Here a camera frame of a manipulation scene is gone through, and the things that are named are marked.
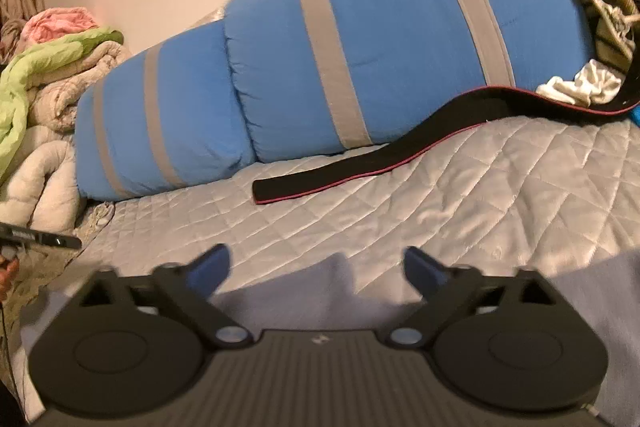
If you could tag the pink cloth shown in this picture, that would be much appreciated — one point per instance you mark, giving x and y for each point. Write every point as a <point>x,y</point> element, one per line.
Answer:
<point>54,23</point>

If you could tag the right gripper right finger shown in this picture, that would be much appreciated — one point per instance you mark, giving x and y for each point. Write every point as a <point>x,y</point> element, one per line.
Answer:
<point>430,278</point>

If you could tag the person's left hand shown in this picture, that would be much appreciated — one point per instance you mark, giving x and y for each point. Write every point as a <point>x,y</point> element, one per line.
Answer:
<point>8,274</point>

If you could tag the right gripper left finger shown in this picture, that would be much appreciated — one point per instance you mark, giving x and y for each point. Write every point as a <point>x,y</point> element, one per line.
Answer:
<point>192,284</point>

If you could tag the blue grey-striped folded comforter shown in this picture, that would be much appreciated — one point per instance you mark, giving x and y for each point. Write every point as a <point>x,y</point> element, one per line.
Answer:
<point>283,79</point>

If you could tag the beige quilted blanket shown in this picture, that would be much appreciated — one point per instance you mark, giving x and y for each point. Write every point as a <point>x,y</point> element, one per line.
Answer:
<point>39,188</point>

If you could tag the green blanket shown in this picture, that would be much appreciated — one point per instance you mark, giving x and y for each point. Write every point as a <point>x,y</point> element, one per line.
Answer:
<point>21,74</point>

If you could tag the white crumpled cloth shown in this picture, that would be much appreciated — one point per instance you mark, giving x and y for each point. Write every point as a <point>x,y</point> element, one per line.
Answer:
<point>595,84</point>

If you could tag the grey-blue fleece garment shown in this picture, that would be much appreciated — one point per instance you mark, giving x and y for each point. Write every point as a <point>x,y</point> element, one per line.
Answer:
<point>169,349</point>

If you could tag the grey quilted bedspread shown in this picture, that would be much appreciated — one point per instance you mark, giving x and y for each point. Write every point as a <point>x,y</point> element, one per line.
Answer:
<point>516,192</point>

